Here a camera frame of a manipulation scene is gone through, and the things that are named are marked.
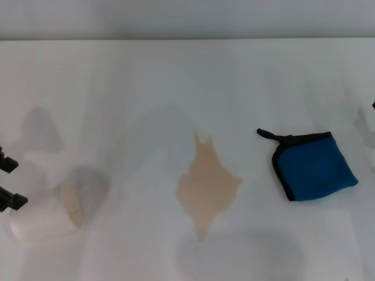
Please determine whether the white paper cup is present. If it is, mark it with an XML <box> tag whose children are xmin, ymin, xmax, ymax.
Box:
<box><xmin>8</xmin><ymin>183</ymin><xmax>86</xmax><ymax>244</ymax></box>

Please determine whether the blue rag with black edge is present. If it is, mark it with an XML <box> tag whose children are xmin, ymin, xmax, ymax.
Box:
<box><xmin>257</xmin><ymin>128</ymin><xmax>359</xmax><ymax>202</ymax></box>

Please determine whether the brown water stain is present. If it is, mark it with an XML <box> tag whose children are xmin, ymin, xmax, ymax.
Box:
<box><xmin>176</xmin><ymin>128</ymin><xmax>244</xmax><ymax>241</ymax></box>

